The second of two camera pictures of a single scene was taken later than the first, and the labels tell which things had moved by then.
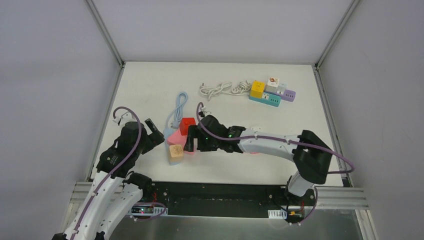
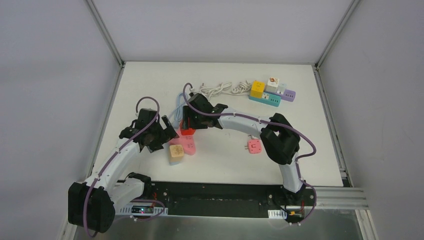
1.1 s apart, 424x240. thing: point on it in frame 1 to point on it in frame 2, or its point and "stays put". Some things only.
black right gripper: x=193 y=137 to x=189 y=120
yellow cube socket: x=257 y=89 stays put
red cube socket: x=184 y=123 stays put
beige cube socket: x=176 y=153 stays put
